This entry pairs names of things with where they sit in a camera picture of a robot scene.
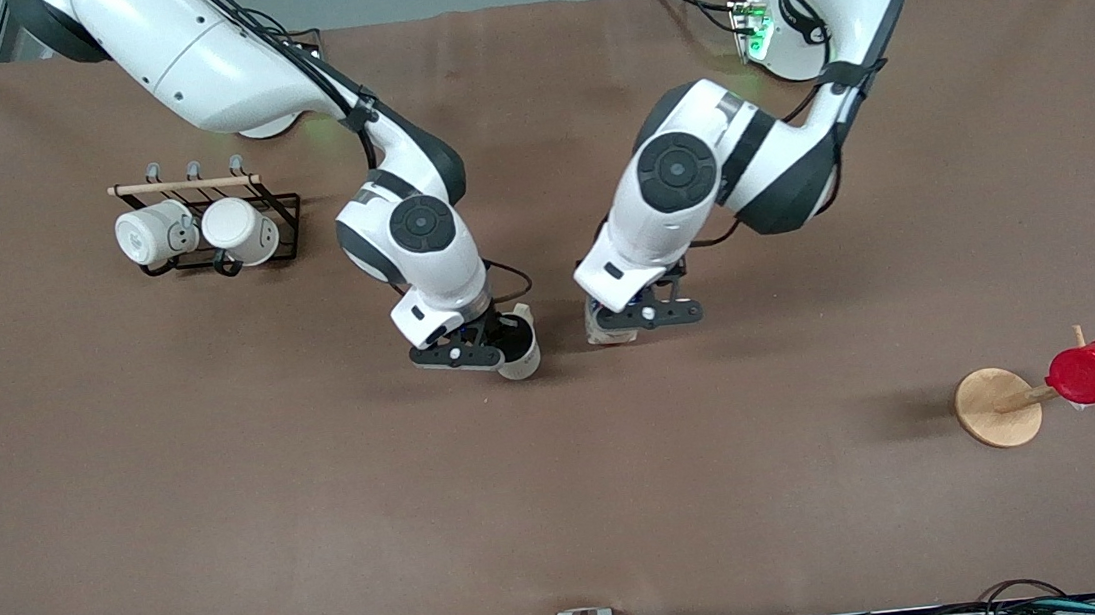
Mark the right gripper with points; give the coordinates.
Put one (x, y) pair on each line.
(511, 331)

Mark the white mug with face print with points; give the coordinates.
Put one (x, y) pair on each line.
(149, 235)

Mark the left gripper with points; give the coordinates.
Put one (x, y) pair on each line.
(676, 271)

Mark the blue white milk carton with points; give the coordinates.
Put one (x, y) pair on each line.
(610, 334)

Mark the wooden cup tree stand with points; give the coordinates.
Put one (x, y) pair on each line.
(994, 410)

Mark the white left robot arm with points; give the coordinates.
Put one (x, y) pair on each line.
(794, 153)

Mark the beige mug with grey inside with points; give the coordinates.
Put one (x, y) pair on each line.
(523, 362)

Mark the plain white mug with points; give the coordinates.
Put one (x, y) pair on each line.
(238, 227)

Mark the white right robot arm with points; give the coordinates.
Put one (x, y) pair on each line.
(201, 49)

